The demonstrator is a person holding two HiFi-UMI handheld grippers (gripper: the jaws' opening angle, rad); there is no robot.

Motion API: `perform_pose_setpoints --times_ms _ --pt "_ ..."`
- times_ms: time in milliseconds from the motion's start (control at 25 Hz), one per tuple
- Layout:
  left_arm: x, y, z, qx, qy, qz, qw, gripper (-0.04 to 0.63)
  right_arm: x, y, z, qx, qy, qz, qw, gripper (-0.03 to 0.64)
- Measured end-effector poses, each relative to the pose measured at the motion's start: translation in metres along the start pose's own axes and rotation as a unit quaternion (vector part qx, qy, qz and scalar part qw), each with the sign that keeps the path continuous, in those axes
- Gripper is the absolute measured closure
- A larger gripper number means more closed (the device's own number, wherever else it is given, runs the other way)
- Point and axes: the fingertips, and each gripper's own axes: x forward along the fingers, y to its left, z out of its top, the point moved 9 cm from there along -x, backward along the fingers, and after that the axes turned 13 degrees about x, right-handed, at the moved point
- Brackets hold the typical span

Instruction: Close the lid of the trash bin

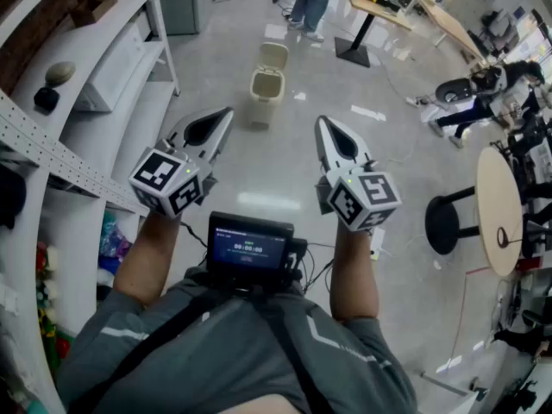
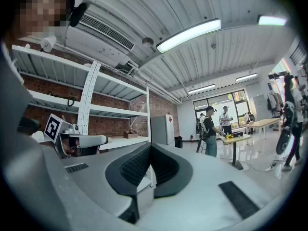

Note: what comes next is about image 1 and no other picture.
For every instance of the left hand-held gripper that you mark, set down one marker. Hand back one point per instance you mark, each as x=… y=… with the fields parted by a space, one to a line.
x=166 y=179

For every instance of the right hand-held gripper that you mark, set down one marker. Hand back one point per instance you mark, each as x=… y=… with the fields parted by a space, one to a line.
x=362 y=201

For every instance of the beige lidded trash bin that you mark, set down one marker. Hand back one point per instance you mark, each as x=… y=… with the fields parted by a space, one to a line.
x=264 y=110

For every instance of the cream plastic container lid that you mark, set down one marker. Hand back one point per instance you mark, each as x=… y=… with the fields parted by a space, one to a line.
x=274 y=56

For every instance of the person's right forearm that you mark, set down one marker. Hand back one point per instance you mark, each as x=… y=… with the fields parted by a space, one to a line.
x=353 y=274

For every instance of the person's left forearm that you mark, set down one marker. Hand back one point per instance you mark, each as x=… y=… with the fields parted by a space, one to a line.
x=146 y=257

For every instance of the white power strip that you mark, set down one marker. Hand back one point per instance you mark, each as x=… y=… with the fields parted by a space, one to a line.
x=413 y=100

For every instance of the white power adapter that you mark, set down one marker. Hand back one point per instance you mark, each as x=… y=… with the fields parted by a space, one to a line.
x=378 y=242

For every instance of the white rectangular box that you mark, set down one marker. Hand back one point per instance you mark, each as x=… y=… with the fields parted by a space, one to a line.
x=112 y=71

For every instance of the black chest-mounted monitor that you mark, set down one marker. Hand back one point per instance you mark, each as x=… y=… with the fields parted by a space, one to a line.
x=248 y=248

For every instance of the pale metal cabinet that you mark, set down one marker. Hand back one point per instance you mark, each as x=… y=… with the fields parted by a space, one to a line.
x=183 y=2

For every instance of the black stool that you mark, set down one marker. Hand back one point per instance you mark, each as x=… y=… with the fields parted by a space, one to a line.
x=442 y=227

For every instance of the black round chair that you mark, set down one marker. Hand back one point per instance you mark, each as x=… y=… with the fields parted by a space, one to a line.
x=453 y=86

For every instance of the blue patterned bag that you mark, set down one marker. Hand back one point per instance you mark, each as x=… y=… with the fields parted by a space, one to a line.
x=113 y=242

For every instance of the grey oval case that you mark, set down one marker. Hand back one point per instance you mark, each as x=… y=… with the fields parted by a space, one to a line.
x=60 y=73

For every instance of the black round case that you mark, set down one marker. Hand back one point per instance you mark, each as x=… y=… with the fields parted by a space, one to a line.
x=46 y=98

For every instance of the brown wooden box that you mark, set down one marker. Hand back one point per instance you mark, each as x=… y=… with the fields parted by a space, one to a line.
x=92 y=9

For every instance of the long wooden table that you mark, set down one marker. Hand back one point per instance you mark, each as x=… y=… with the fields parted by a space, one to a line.
x=448 y=24

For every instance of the round wooden table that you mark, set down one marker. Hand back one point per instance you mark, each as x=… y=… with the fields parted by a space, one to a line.
x=498 y=205

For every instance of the white metal shelf unit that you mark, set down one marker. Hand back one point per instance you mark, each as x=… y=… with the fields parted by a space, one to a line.
x=30 y=140

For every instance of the grey office chair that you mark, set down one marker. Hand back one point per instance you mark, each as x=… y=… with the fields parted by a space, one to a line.
x=500 y=28

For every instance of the black fabric item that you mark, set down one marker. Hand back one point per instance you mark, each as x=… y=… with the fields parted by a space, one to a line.
x=10 y=196

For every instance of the person's grey shirt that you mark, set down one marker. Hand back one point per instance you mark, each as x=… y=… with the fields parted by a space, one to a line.
x=224 y=352

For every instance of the pile of colourful toys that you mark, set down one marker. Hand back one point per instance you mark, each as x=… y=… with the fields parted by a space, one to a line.
x=47 y=309

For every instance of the wooden table with black pedestal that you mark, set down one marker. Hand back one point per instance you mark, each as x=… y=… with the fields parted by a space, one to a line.
x=388 y=15

